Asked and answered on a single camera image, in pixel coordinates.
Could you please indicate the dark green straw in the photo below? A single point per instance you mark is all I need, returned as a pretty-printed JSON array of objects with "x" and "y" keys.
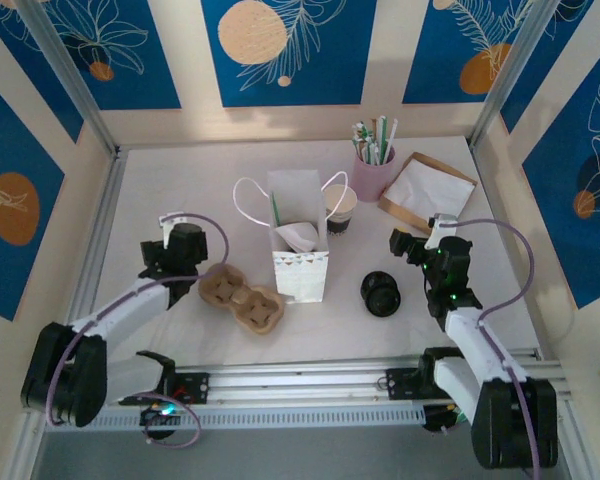
[{"x": 276, "y": 210}]

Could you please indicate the white paper napkin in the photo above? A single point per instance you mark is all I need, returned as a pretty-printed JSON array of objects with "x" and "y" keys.
[{"x": 295, "y": 235}]

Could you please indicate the white paper gift bag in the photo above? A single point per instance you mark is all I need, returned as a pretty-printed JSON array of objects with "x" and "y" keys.
[{"x": 300, "y": 280}]

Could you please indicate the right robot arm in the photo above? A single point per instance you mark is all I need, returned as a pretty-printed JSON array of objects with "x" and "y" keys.
[{"x": 480, "y": 345}]

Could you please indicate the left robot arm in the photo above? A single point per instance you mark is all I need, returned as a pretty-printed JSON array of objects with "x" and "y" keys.
[{"x": 125, "y": 305}]

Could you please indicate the white napkins on tray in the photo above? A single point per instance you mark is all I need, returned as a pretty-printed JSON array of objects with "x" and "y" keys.
[{"x": 400, "y": 213}]

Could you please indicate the black plastic cup lid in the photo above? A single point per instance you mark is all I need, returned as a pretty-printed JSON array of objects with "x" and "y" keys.
[
  {"x": 385, "y": 305},
  {"x": 376, "y": 284}
]

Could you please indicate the white napkin stack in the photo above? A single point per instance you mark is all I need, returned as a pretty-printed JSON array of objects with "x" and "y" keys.
[{"x": 430, "y": 190}]

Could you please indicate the pink straw holder cup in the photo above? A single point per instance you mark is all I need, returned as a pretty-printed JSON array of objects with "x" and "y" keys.
[{"x": 372, "y": 180}]

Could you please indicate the brown pulp cup carrier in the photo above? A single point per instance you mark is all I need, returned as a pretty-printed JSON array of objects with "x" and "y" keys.
[{"x": 240, "y": 300}]

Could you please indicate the green white paper straw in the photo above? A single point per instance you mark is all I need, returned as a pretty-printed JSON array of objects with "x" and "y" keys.
[
  {"x": 370, "y": 147},
  {"x": 360, "y": 136}
]

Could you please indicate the white straw green stripes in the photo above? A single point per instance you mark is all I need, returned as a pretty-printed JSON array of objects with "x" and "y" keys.
[{"x": 392, "y": 132}]

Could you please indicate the paper wrapped straw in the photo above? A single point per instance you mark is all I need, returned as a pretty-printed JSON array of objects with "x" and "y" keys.
[{"x": 381, "y": 130}]

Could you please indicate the black left controller board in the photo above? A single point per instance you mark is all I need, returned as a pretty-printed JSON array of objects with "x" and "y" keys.
[{"x": 155, "y": 417}]

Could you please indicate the black controller board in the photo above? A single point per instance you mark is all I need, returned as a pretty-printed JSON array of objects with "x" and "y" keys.
[
  {"x": 440, "y": 420},
  {"x": 155, "y": 417}
]

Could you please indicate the black right controller board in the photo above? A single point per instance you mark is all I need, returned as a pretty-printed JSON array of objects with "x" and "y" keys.
[{"x": 440, "y": 420}]

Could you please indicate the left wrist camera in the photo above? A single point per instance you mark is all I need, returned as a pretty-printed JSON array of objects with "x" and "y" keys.
[{"x": 170, "y": 222}]

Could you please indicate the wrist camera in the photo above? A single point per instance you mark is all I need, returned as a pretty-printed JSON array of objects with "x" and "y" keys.
[
  {"x": 441, "y": 224},
  {"x": 170, "y": 222}
]

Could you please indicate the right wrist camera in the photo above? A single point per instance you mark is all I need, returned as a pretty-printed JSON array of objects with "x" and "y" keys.
[{"x": 441, "y": 224}]

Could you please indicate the aluminium side frame rail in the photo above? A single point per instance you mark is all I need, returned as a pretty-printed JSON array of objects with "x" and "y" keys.
[{"x": 111, "y": 165}]

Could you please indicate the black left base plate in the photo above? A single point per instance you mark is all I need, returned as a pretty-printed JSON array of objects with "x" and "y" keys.
[{"x": 195, "y": 387}]

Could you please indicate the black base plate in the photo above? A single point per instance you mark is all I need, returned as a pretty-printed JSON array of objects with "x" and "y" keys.
[
  {"x": 400, "y": 382},
  {"x": 195, "y": 387}
]

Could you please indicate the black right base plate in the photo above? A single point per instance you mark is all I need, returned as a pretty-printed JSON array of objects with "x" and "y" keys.
[{"x": 400, "y": 382}]

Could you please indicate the aluminium front frame rail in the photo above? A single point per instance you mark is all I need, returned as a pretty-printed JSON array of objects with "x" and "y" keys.
[{"x": 305, "y": 380}]

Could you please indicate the aluminium left frame post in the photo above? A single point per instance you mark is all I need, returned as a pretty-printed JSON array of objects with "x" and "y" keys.
[{"x": 65, "y": 70}]

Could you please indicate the aluminium frame post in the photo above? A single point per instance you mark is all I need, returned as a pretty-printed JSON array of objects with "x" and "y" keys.
[
  {"x": 65, "y": 70},
  {"x": 516, "y": 70}
]

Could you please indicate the aluminium right frame post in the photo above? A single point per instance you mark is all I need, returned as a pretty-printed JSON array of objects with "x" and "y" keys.
[{"x": 516, "y": 70}]

